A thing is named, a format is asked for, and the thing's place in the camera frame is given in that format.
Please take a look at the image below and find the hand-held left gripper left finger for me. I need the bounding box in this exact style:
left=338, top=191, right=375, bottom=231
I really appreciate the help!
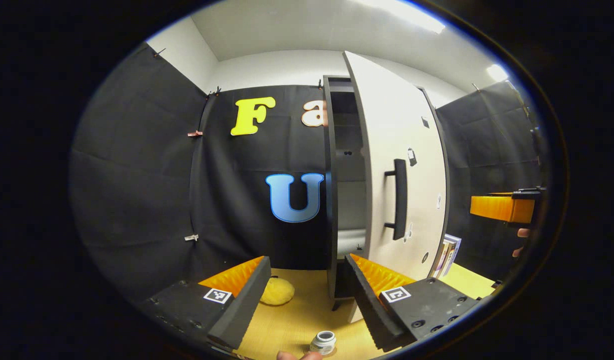
left=139, top=256, right=272, bottom=351

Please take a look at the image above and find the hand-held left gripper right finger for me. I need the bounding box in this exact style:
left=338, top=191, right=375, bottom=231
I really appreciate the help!
left=343, top=254, right=487, bottom=353

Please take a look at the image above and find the white green-label bottle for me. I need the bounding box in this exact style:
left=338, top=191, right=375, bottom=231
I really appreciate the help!
left=309, top=330, right=337, bottom=356

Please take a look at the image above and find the grey cabinet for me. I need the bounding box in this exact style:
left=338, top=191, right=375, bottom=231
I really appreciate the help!
left=323, top=75, right=451, bottom=312

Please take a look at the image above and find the beige cabinet door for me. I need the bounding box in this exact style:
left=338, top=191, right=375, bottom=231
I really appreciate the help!
left=343, top=51, right=447, bottom=324

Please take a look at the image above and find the yellow round soft toy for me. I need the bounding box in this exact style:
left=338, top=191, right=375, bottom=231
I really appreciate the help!
left=259, top=277, right=296, bottom=307

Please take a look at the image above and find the blue-grey spine book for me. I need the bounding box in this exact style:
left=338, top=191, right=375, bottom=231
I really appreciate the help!
left=445, top=233, right=462, bottom=273

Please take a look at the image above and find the white spine book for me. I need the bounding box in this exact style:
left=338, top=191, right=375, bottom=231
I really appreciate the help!
left=440, top=237, right=455, bottom=279

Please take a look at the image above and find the small ceiling light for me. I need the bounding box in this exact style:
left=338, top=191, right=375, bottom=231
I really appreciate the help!
left=486, top=63, right=509, bottom=83

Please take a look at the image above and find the black backdrop cloth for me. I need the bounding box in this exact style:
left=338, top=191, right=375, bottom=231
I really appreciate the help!
left=69, top=41, right=550, bottom=293

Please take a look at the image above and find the long ceiling light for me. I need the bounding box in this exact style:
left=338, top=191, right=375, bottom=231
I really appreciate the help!
left=352, top=0, right=446, bottom=35

